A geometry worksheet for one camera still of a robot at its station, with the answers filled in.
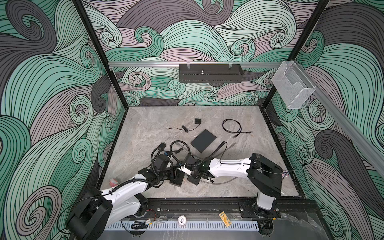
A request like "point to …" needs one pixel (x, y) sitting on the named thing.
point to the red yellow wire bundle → (155, 215)
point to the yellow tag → (225, 218)
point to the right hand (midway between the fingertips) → (190, 176)
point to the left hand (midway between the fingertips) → (178, 171)
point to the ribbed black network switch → (177, 182)
